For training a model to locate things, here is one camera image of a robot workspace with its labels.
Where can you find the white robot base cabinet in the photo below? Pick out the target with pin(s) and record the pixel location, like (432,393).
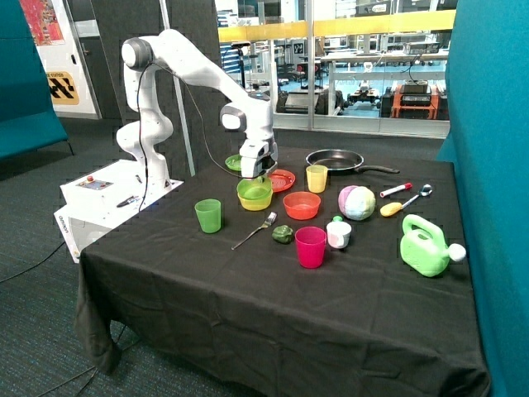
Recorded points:
(104,199)

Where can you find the teal sofa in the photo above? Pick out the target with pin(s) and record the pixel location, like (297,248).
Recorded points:
(28,119)

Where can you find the orange plastic plate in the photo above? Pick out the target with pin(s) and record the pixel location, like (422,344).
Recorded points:
(281,180)

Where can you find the black tablecloth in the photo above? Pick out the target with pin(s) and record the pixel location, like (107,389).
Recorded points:
(239,305)

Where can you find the black tripod stand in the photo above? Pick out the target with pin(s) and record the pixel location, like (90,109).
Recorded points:
(242,48)

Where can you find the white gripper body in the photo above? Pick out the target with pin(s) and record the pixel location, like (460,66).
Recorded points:
(258,157)

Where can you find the yellow handled spoon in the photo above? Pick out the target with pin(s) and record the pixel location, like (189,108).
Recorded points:
(390,209)

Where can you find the black frying pan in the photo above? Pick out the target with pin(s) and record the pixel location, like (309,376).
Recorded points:
(345,161)

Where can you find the red wall poster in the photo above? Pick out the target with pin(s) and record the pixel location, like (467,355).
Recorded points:
(42,20)

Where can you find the green plastic plate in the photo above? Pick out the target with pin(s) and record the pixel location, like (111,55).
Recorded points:
(233,162)

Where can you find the pink plastic cup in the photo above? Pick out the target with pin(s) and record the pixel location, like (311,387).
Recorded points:
(310,243)

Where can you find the green toy pepper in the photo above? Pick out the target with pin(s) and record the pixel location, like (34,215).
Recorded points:
(283,234)

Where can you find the green plastic cup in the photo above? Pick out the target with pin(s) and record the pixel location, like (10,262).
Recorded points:
(209,214)

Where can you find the green toy watering can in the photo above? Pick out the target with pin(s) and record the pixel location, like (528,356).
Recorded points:
(423,247)

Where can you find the green plastic bowl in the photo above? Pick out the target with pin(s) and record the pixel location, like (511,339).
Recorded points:
(252,189)

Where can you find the yellow black sign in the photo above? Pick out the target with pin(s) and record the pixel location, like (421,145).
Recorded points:
(62,88)

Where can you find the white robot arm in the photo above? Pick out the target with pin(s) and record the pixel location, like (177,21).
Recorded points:
(246,112)

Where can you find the yellow plastic cup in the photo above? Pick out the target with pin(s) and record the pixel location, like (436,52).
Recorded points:
(316,178)

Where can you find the teal partition panel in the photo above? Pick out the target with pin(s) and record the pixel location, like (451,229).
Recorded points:
(487,83)

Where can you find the orange plastic bowl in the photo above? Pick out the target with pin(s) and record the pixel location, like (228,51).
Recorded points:
(302,205)

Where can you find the pastel plush ball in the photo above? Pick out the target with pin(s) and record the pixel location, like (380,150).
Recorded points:
(356,202)

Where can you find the white small pot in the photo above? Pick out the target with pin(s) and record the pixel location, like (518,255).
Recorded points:
(338,232)

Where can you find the red white marker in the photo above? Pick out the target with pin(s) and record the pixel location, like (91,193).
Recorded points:
(393,190)

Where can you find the yellow plastic bowl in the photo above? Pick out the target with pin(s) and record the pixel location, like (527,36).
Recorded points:
(256,204)

